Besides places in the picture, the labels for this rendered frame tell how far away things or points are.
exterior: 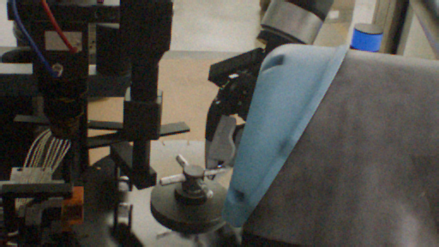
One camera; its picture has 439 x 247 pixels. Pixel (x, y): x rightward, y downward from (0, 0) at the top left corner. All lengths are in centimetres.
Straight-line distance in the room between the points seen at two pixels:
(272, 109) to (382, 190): 7
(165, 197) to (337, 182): 52
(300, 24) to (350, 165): 48
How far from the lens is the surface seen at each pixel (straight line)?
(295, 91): 33
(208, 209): 80
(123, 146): 80
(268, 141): 32
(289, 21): 78
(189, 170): 80
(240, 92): 80
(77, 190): 82
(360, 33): 92
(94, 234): 78
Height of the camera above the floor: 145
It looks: 29 degrees down
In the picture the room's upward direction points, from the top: 6 degrees clockwise
